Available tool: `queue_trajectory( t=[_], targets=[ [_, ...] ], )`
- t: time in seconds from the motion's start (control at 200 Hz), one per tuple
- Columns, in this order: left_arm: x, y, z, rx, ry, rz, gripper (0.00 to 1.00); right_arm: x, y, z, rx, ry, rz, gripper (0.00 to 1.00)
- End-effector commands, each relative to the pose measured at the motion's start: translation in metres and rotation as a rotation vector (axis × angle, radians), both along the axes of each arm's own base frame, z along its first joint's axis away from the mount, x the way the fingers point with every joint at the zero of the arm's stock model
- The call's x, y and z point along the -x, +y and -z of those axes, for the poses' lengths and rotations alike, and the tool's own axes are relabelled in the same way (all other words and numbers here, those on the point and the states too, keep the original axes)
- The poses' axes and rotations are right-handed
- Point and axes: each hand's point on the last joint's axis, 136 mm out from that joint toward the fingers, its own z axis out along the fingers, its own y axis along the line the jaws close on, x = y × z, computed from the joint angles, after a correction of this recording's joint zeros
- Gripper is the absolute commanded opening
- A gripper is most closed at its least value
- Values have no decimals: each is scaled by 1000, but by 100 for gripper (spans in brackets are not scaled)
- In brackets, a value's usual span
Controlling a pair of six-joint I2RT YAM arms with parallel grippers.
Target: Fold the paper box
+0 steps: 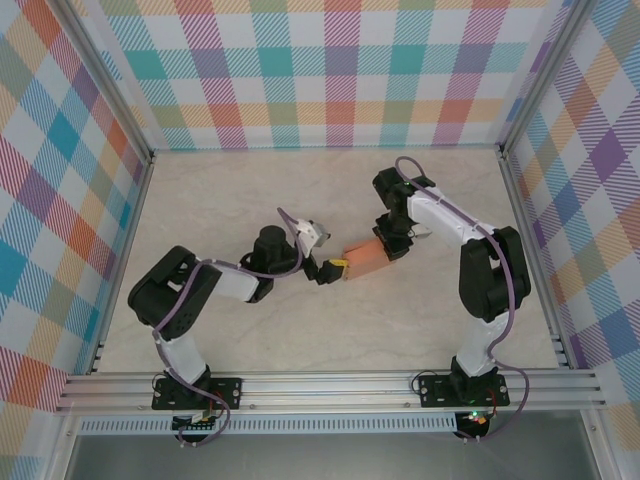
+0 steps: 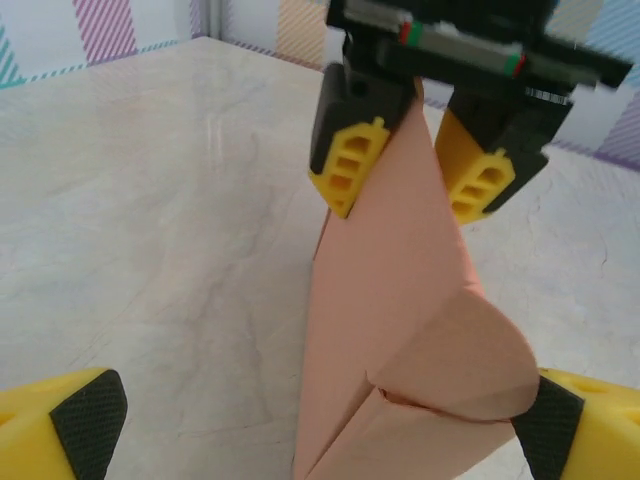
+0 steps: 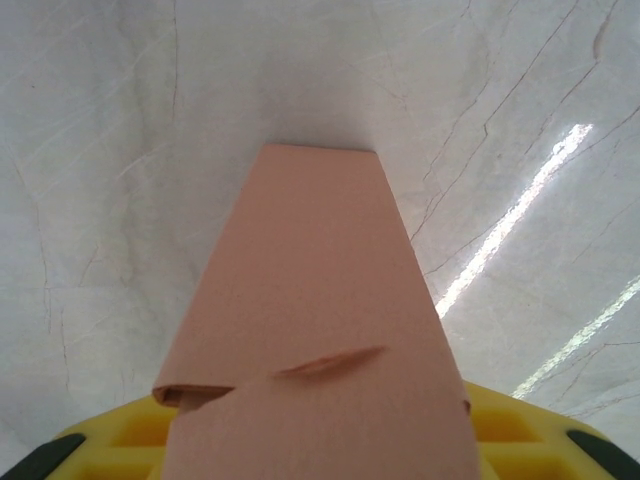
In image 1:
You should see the grey metal panel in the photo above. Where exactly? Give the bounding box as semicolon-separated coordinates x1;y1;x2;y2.
64;433;604;480

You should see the aluminium mounting rail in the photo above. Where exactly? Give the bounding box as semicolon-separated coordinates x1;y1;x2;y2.
54;369;607;414

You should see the orange paper box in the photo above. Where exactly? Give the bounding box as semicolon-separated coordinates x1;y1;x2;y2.
341;238;397;283

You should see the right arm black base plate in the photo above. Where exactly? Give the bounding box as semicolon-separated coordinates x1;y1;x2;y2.
417;373;510;409

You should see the aluminium floor rail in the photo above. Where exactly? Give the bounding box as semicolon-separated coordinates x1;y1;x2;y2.
88;152;157;376
498;149;572;371

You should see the left aluminium frame post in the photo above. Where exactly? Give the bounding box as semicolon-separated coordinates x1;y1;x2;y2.
49;0;156;166

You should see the aluminium frame post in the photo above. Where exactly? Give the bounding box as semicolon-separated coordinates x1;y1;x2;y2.
498;0;599;159
49;0;156;166

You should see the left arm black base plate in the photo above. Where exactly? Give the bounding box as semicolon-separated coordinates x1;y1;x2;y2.
151;377;244;412

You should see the left aluminium floor rail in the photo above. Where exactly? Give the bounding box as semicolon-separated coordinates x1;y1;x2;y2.
88;152;157;376

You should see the right aluminium floor rail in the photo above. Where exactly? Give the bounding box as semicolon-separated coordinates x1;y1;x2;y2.
498;149;572;371

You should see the slotted grey cable duct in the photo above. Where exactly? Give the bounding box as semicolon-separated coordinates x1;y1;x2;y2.
78;416;460;435

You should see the right aluminium frame post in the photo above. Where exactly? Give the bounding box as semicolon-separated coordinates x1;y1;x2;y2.
498;0;599;159

